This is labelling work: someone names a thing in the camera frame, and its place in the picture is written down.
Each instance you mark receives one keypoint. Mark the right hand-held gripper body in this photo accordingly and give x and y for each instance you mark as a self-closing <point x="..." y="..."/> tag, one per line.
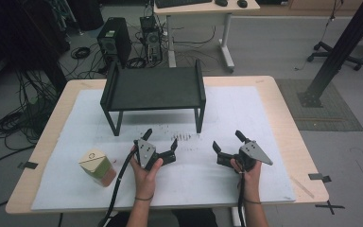
<point x="253" y="153"/>

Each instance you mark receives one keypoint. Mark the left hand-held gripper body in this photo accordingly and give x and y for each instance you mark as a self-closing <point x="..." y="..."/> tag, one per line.
<point x="146" y="153"/>

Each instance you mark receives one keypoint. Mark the black metal shelf rack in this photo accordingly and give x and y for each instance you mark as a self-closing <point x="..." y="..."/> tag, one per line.
<point x="154" y="88"/>

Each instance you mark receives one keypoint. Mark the green jar with cream lid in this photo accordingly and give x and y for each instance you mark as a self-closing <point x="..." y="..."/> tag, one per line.
<point x="97" y="167"/>

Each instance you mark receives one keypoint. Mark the person's left hand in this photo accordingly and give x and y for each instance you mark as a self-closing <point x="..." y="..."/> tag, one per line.
<point x="144" y="183"/>

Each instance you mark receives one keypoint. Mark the person's right hand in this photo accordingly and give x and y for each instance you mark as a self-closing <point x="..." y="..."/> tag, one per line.
<point x="251" y="184"/>

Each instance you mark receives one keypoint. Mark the white table mat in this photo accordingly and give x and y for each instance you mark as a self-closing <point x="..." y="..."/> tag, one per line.
<point x="201" y="176"/>

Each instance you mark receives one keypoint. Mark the black tape strip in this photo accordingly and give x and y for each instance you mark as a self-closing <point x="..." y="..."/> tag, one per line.
<point x="30" y="165"/>
<point x="319" y="177"/>

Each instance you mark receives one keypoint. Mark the person's dark trousers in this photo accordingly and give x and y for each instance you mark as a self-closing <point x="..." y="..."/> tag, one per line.
<point x="198" y="219"/>

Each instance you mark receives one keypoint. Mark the grey floor carpet tile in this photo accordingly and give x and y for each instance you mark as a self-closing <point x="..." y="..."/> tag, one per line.
<point x="334" y="116"/>

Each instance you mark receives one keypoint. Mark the black tape cross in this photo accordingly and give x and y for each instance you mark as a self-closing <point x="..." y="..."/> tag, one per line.
<point x="329" y="206"/>

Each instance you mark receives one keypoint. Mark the small open computer tower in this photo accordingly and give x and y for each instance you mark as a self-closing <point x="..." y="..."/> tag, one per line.
<point x="151" y="39"/>

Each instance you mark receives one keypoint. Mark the large black computer tower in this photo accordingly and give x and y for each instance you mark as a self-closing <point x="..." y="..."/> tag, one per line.
<point x="115" y="41"/>

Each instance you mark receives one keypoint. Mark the black office chair base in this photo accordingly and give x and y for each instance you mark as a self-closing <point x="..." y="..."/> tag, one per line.
<point x="327" y="52"/>

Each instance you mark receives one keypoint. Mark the black computer mouse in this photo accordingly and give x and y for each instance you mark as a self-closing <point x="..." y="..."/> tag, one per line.
<point x="221" y="2"/>
<point x="242" y="3"/>

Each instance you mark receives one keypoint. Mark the white office desk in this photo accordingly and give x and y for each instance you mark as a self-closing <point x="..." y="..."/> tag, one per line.
<point x="198" y="9"/>

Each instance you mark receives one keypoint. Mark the black keyboard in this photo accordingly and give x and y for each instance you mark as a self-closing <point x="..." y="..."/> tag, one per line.
<point x="182" y="2"/>

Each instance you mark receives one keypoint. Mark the black metal post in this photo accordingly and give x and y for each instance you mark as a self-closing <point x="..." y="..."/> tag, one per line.
<point x="343" y="47"/>

